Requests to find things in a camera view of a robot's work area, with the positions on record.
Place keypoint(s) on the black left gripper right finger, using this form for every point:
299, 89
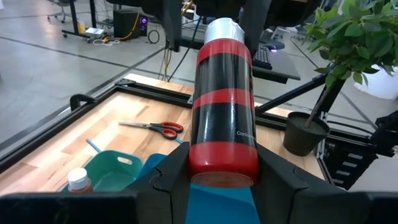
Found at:
273, 193

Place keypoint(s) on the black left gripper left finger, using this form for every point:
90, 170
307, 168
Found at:
168, 193

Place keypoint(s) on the large teal plastic bin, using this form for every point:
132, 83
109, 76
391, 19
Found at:
217, 205

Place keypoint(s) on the thin blue paintbrush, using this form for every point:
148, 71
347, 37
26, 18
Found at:
93, 145
179, 141

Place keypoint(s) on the red and black paint bottle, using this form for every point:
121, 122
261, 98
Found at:
224, 118

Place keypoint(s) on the orange paint bottle white cap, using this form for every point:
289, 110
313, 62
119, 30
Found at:
77, 179

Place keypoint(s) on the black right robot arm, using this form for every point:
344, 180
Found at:
255, 31

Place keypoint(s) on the black plant pot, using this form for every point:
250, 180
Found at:
301, 140

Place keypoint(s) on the small green plastic bin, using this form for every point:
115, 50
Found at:
109, 174

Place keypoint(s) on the black desk strut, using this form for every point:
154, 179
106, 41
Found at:
289, 95

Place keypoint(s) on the black desk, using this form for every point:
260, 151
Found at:
280, 67

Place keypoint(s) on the black stand base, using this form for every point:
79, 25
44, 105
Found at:
387, 133

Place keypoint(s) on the black keyboard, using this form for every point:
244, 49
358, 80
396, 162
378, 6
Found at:
262, 57

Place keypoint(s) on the black computer mouse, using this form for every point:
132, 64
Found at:
275, 45

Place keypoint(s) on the white container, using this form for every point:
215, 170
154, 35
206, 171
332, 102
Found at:
379, 84

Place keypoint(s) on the black computer tower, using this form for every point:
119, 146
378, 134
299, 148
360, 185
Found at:
126, 23

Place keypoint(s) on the flat white box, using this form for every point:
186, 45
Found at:
94, 30

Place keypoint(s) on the green leafy plant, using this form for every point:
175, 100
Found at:
357, 31

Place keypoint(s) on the small yellow object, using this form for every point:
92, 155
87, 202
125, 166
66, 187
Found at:
81, 28

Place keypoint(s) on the office chair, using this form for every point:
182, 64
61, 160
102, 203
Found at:
60, 14

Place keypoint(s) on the black frame clamp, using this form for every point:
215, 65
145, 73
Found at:
74, 99

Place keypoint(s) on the black cart frame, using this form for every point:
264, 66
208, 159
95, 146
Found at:
74, 15

